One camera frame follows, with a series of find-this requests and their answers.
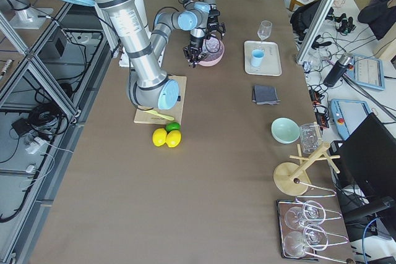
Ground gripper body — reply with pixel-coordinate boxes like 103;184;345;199
183;28;207;68
205;9;226;40

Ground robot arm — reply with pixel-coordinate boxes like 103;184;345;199
178;0;226;40
62;0;225;109

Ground clear ice cubes pile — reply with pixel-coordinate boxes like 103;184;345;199
202;38;221;54

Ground light blue plastic cup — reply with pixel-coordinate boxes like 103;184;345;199
250;49;265;67

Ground pink bowl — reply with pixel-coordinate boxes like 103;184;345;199
199;37;225;67

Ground wine glass on tray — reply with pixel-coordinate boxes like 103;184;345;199
257;20;272;50

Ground wooden cutting board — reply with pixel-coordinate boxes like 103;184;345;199
134;75;187;125

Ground cream serving tray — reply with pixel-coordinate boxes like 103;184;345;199
244;41;282;77

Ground yellow plastic knife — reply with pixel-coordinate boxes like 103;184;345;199
144;109;174;121

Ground green lime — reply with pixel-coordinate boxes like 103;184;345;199
165;122;181;132

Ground grey folded cloth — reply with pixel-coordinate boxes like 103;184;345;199
252;85;280;105

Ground yellow lemon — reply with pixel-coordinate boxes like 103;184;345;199
152;128;168;147
165;130;182;148

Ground black bag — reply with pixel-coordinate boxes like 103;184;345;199
290;0;322;45

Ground mint green bowl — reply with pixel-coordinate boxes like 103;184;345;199
271;117;300;144

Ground black water bottle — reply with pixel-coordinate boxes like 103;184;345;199
323;53;353;88

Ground clear glass mug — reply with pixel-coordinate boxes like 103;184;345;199
299;122;322;154

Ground wooden mug tree stand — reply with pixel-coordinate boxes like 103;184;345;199
273;141;340;197

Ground blue teach pendant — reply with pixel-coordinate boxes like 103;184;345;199
346;54;385;91
330;99;371;140

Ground black monitor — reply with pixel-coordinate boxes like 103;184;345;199
337;113;395;200

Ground wine glass rack tray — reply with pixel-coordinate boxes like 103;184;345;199
276;185;355;263

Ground aluminium frame post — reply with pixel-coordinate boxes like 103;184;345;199
296;0;334;65

